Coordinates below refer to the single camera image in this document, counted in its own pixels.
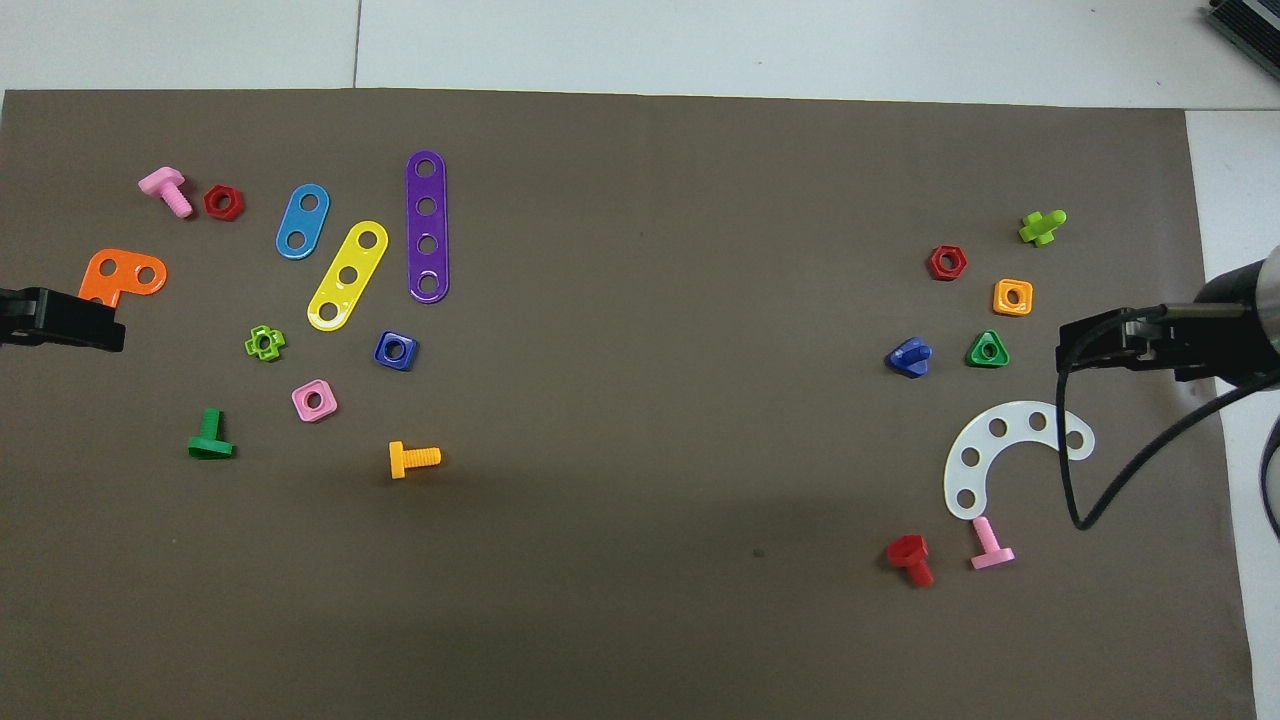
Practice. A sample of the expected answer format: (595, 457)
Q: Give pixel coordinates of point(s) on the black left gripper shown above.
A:
(20, 315)

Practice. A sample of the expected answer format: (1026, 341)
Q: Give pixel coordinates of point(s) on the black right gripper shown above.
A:
(1225, 315)

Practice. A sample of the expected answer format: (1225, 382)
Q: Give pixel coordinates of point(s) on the blue plastic screw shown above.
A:
(908, 358)

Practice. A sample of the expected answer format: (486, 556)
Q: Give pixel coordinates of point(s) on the blue square nut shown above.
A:
(383, 352)

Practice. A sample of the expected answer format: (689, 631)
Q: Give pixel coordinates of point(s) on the pink plastic screw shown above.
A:
(165, 190)
(990, 548)

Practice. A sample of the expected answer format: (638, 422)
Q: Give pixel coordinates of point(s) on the orange square nut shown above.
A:
(1000, 297)

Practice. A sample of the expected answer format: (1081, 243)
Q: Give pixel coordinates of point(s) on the dark green plastic screw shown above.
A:
(210, 432)

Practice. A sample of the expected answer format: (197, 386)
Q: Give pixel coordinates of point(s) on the green triangle nut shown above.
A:
(988, 362)

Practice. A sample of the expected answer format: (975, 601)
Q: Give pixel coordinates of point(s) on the lime green plastic screw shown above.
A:
(1040, 228)

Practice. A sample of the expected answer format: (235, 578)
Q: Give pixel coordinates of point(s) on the lime green cross nut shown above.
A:
(253, 344)

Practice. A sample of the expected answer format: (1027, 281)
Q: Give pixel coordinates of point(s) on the red hex nut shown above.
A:
(214, 203)
(936, 263)

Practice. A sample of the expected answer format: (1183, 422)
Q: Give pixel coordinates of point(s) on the pink square nut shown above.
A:
(301, 402)

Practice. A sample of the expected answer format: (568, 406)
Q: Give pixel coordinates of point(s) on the red plastic screw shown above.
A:
(910, 555)

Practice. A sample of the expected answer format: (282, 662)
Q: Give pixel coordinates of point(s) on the orange plastic screw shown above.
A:
(415, 459)

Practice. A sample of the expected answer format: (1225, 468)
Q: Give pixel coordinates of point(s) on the orange angled plate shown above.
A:
(122, 276)

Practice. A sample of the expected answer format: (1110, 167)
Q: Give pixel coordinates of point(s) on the white curved five-hole plate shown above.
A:
(982, 441)

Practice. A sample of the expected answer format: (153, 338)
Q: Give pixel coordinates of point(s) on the blue two-hole strip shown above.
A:
(302, 221)

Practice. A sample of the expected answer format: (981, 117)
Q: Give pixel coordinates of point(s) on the yellow three-hole strip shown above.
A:
(357, 258)

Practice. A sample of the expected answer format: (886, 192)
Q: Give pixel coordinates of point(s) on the dark ribbed device box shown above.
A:
(1250, 20)

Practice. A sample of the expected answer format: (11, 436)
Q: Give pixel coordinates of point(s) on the purple four-hole strip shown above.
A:
(427, 226)

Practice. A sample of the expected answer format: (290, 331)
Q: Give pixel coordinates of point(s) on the brown table mat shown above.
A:
(640, 600)

